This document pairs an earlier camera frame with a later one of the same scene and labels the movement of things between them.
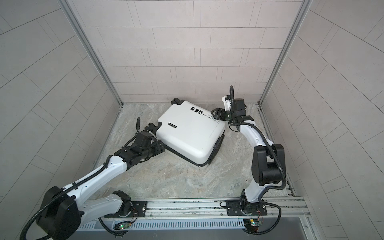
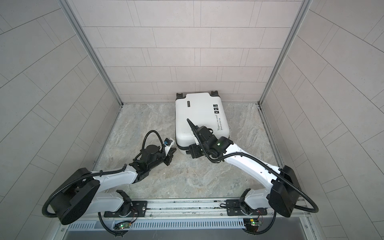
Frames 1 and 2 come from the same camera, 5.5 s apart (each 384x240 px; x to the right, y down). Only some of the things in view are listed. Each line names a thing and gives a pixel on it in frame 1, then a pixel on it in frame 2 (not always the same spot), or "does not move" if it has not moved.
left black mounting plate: x=139 y=210 does not move
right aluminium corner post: x=305 y=7 does not move
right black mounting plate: x=234 y=208 does not move
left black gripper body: x=152 y=150 → x=159 y=157
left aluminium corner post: x=104 y=72 does not move
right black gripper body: x=230 y=116 → x=206 y=147
